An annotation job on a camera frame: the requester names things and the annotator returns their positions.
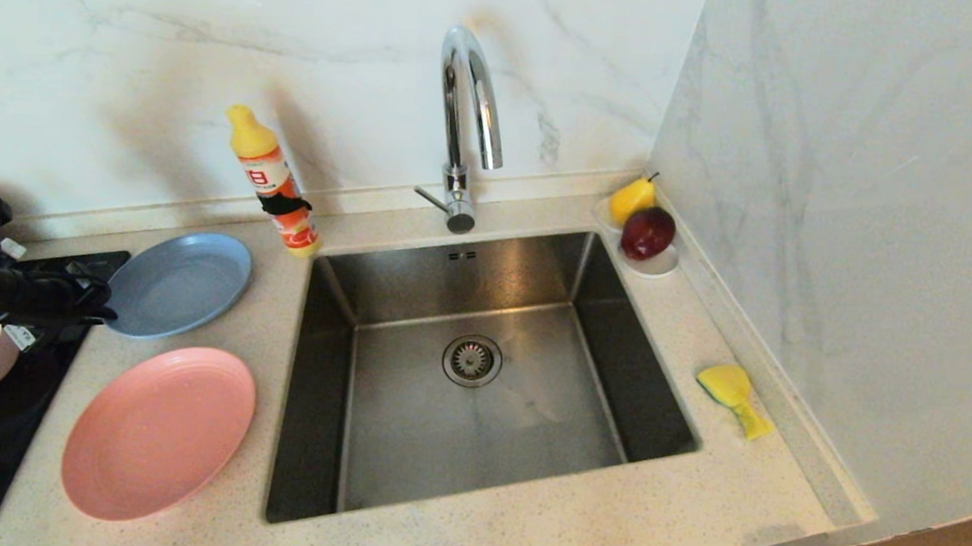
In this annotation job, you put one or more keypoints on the dark red apple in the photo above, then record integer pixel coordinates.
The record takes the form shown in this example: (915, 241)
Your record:
(646, 233)

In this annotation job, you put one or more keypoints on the stainless steel sink basin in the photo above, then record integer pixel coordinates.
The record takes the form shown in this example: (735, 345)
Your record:
(413, 434)

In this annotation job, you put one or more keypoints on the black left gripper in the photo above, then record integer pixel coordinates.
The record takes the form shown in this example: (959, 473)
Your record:
(25, 298)

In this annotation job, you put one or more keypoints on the yellow-capped orange dish soap bottle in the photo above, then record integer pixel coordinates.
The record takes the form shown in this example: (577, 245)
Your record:
(250, 140)

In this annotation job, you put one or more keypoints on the yellow fish-shaped sponge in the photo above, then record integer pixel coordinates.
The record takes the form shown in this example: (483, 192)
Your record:
(727, 386)

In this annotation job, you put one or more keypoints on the black induction cooktop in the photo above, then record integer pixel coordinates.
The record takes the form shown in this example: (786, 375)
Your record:
(3, 424)

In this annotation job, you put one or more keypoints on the blue-grey plate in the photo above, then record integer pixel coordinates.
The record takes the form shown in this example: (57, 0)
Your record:
(182, 284)

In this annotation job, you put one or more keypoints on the round metal drain strainer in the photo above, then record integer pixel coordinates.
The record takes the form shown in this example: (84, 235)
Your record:
(472, 361)

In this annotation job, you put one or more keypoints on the yellow pear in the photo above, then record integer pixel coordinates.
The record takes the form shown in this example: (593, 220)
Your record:
(628, 201)

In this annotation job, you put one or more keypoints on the small white dish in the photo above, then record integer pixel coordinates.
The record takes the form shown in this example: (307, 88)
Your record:
(657, 268)

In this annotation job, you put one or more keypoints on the pink plate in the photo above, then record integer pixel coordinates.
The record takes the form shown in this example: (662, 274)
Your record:
(159, 431)

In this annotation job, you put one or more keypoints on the chrome gooseneck faucet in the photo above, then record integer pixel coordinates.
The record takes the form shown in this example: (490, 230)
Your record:
(455, 181)

